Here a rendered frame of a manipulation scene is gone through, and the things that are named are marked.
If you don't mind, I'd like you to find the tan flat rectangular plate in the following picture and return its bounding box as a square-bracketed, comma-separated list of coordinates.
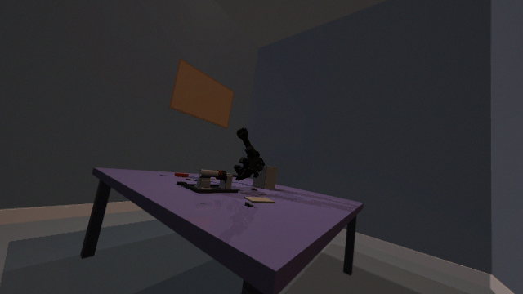
[244, 197, 275, 203]

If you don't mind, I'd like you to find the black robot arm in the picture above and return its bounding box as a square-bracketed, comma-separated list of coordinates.
[236, 127, 265, 173]

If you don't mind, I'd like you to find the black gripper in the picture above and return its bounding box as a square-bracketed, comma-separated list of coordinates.
[234, 161, 259, 181]

